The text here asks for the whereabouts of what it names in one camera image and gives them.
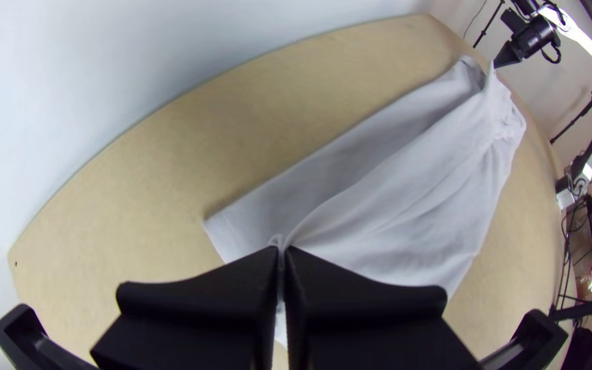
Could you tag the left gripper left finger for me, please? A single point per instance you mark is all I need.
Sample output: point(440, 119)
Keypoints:
point(198, 324)

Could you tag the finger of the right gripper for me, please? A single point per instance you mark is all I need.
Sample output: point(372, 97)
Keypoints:
point(507, 55)

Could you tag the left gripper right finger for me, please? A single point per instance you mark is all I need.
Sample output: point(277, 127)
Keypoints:
point(368, 329)

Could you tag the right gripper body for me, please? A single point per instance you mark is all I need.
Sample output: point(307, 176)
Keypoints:
point(535, 36)

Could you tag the grey t-shirt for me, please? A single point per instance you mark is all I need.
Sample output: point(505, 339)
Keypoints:
point(378, 195)

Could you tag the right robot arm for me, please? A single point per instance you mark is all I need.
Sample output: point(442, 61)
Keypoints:
point(584, 43)

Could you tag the black stand pole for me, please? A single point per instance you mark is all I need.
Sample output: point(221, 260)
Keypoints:
point(576, 117)

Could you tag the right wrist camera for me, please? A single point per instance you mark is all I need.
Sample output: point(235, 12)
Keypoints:
point(512, 20)

